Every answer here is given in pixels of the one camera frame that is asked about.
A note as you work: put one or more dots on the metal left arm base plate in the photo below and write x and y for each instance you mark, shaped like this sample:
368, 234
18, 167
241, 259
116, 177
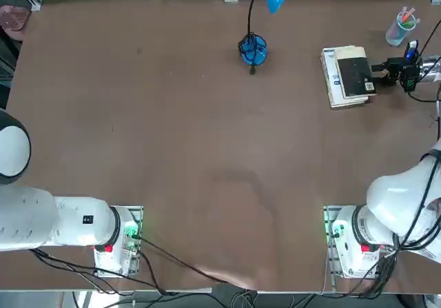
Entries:
138, 215

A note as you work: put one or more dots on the clear blue plastic pen cup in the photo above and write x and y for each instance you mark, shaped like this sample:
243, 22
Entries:
394, 36

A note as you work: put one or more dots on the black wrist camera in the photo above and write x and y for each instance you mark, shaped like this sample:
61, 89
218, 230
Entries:
411, 49

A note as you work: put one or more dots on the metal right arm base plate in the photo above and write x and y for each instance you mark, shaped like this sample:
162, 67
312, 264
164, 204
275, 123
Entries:
329, 253

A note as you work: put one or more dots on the black cover book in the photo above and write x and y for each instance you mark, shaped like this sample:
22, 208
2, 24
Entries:
355, 73

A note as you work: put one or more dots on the orange marker pen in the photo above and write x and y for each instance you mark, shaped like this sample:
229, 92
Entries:
410, 14

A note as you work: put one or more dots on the white and blue book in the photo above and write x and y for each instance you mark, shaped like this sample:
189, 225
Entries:
330, 77

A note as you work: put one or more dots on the pink marker pen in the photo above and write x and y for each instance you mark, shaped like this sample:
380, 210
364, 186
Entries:
403, 13

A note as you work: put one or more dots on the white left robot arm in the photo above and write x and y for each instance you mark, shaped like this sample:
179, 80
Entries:
34, 215

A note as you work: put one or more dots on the green marker pen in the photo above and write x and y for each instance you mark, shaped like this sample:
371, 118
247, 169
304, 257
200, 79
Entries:
410, 23

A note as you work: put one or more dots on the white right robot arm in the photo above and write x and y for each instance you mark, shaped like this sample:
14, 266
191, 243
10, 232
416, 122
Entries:
389, 197

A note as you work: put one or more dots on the pink perforated plastic stool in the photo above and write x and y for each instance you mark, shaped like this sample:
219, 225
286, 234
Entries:
13, 18

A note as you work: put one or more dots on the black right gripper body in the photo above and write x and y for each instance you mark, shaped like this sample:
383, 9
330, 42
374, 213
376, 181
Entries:
396, 68

